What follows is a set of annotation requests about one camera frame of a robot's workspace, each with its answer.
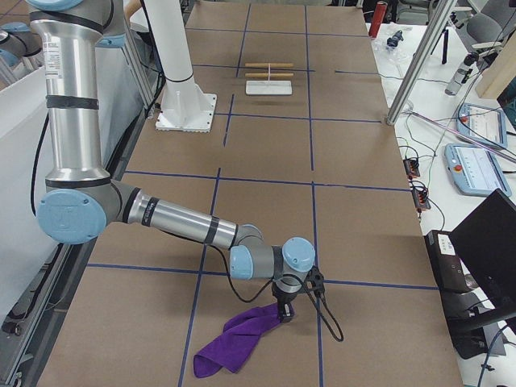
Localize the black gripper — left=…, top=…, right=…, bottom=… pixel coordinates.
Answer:
left=272, top=288, right=298, bottom=323

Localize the purple microfibre towel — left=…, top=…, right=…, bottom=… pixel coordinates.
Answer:
left=193, top=304, right=281, bottom=378

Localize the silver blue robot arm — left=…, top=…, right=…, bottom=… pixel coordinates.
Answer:
left=28, top=1, right=315, bottom=323

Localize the white towel rack base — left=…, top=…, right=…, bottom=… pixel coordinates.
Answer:
left=245, top=80, right=293, bottom=96

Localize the lower wooden rack rod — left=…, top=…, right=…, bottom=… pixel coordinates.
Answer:
left=245, top=73, right=294, bottom=80

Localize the black box device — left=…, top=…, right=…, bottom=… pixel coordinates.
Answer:
left=424, top=230, right=474, bottom=294

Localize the black monitor on stand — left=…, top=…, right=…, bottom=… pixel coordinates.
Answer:
left=441, top=189, right=515, bottom=359

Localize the near blue teach pendant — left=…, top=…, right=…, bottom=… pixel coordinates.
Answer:
left=444, top=144, right=512, bottom=197

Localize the blue teach pendant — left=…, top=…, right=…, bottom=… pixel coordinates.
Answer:
left=456, top=103, right=508, bottom=149
left=444, top=144, right=512, bottom=197

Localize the far blue teach pendant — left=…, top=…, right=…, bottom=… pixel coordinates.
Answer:
left=456, top=103, right=508, bottom=149

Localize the red cylinder tube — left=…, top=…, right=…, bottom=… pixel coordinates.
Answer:
left=368, top=1, right=388, bottom=39

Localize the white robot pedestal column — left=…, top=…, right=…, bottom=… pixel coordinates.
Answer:
left=144, top=0, right=217, bottom=132

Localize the aluminium frame post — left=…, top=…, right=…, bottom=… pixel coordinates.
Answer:
left=385, top=0, right=456, bottom=126

